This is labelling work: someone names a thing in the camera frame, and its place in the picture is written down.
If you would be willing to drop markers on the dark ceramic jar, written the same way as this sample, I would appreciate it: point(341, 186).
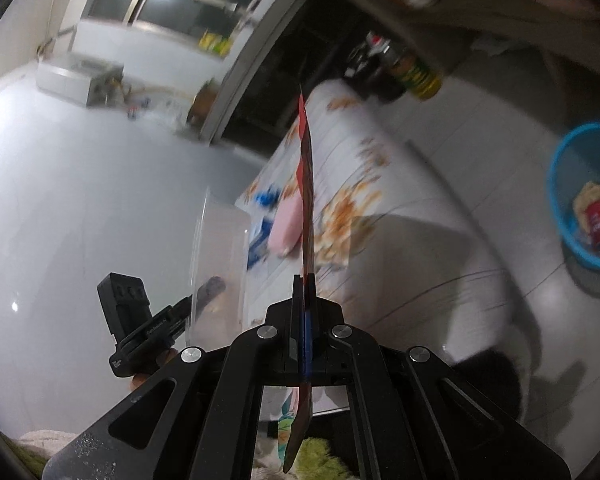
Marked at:
point(360, 65)

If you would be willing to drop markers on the cooking oil bottle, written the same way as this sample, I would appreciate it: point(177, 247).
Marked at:
point(415, 72)

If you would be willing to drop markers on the blue white toothpaste box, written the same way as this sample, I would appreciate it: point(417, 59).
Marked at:
point(260, 245)

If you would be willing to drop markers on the floral tablecloth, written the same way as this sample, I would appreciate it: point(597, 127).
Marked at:
point(405, 260)

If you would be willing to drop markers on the pink soft packet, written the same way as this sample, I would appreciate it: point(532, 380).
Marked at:
point(285, 225)

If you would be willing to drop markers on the green fluffy rug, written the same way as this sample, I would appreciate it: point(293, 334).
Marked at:
point(320, 460)

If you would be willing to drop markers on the blue plastic basket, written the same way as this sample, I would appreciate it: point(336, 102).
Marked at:
point(560, 200)

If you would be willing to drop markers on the red snack packet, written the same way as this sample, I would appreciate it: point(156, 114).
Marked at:
point(307, 185)

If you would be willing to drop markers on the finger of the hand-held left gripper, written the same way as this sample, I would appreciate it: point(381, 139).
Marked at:
point(211, 287)

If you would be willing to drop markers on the brown metal pot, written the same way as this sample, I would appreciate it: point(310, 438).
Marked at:
point(202, 105)

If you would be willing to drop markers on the white towel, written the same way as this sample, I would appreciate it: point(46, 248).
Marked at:
point(40, 442)

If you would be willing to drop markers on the clear plastic container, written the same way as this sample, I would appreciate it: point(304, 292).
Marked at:
point(220, 230)

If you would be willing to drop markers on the yellow dish soap bottle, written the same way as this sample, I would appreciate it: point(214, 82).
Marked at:
point(215, 42)

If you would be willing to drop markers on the grey concrete counter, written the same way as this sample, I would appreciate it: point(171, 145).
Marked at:
point(260, 35)

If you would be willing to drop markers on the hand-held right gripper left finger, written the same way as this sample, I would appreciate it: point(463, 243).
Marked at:
point(240, 360)

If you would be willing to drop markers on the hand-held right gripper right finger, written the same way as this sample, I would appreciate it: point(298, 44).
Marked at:
point(375, 360)

